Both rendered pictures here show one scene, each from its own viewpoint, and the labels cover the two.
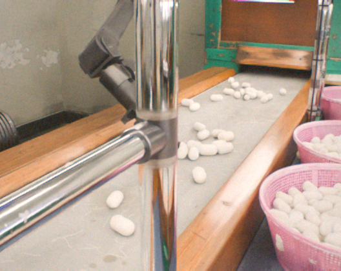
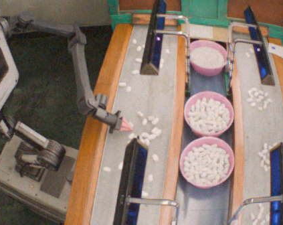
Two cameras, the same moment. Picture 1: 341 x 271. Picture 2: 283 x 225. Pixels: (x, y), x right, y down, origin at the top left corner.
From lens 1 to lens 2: 1.02 m
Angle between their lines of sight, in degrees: 35
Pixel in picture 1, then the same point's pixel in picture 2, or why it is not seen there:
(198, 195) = (158, 168)
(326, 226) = (201, 171)
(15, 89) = not seen: outside the picture
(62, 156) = (98, 162)
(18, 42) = not seen: outside the picture
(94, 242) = not seen: hidden behind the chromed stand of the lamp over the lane
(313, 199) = (196, 155)
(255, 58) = (144, 21)
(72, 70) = (10, 11)
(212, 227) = (170, 188)
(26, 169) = (93, 177)
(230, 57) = (127, 17)
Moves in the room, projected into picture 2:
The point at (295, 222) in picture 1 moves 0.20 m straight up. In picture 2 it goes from (192, 171) to (195, 149)
